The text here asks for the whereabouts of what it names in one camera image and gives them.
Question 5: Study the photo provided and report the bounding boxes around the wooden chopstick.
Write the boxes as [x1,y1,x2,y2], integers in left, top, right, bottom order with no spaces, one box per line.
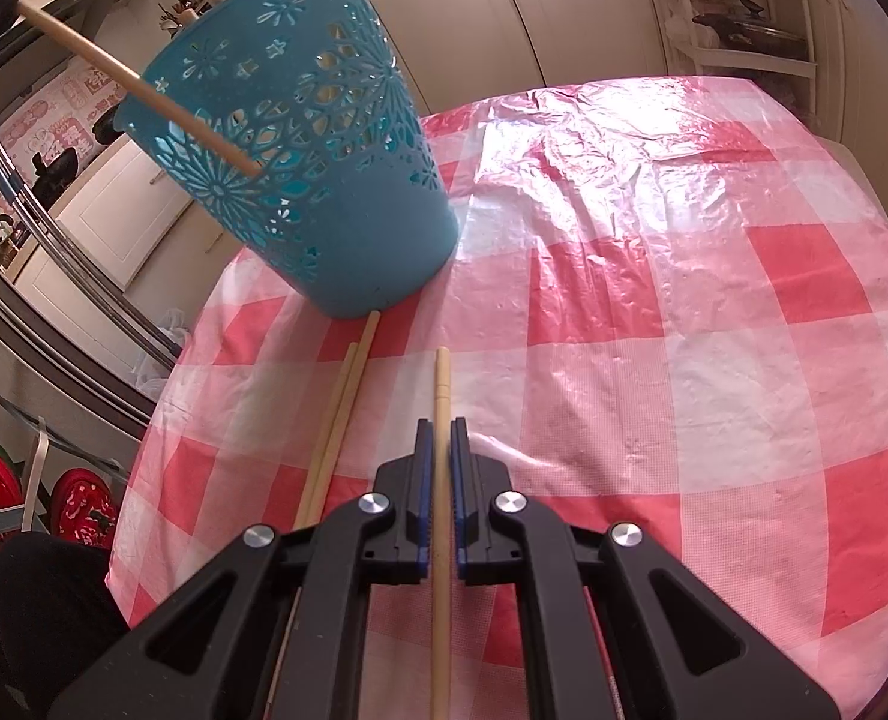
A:
[307,310,380,527]
[16,0,260,177]
[430,346,454,720]
[293,341,358,530]

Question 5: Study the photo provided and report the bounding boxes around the white rolling storage cart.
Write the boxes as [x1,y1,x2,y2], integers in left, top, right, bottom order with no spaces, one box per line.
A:
[652,0,818,121]

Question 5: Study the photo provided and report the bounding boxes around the steel pot in cart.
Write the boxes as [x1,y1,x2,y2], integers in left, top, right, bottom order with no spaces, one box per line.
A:
[691,0,810,60]

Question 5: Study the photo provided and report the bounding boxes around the teal perforated plastic basket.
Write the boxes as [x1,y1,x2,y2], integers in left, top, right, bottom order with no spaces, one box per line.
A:
[115,0,458,319]

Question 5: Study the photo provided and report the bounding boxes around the pink checkered plastic tablecloth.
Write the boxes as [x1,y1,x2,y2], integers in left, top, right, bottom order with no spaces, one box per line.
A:
[106,76,888,718]

